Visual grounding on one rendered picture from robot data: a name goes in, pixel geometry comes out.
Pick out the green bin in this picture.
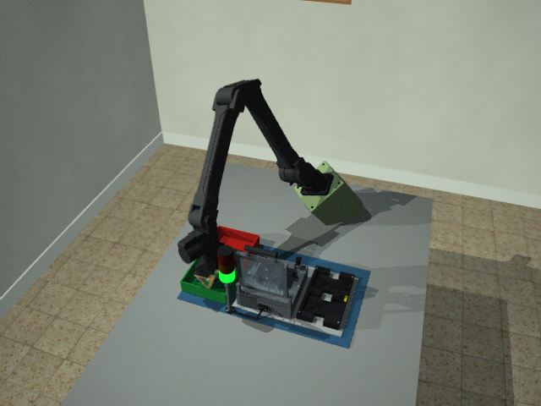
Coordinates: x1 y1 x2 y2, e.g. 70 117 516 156
180 257 239 304

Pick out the red open box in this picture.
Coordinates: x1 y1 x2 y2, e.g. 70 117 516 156
216 226 260 253

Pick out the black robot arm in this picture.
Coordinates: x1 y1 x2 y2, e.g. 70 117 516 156
178 79 334 269

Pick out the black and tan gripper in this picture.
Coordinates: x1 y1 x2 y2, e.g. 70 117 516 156
194 250 219 289

